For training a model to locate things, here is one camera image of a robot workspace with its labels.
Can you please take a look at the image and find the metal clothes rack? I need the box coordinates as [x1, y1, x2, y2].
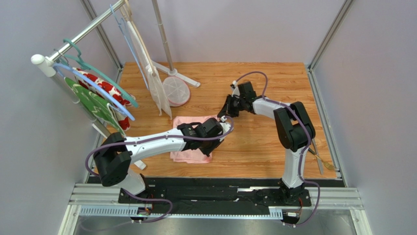
[30, 0, 201, 171]

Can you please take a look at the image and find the red floral white cloth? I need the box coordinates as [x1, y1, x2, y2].
[73, 67, 132, 131]

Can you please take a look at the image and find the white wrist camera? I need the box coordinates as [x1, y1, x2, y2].
[219, 116, 232, 132]
[231, 84, 240, 97]

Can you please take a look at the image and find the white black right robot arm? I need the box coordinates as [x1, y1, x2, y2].
[218, 81, 316, 205]

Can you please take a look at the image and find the blue plastic hanger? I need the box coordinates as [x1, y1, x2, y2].
[52, 63, 136, 122]

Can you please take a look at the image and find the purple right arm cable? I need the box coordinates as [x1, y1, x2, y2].
[232, 71, 321, 228]

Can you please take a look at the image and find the pink cloth napkin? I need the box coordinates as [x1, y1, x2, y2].
[170, 116, 216, 164]

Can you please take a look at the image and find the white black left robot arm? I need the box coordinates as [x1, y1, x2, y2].
[90, 117, 233, 195]

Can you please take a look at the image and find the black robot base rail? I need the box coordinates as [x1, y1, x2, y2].
[117, 176, 312, 216]

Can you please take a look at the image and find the teal plastic hanger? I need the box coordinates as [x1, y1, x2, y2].
[63, 38, 139, 108]

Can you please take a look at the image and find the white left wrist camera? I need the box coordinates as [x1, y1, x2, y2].
[219, 116, 232, 132]

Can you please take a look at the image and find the beige hanger with white cloth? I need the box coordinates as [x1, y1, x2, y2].
[121, 0, 172, 119]

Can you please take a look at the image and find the green patterned cloth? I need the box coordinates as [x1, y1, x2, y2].
[64, 77, 126, 136]

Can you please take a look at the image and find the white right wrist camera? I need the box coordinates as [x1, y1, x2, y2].
[231, 84, 240, 97]

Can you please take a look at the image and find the light blue thin hanger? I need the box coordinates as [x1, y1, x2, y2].
[110, 4, 149, 90]

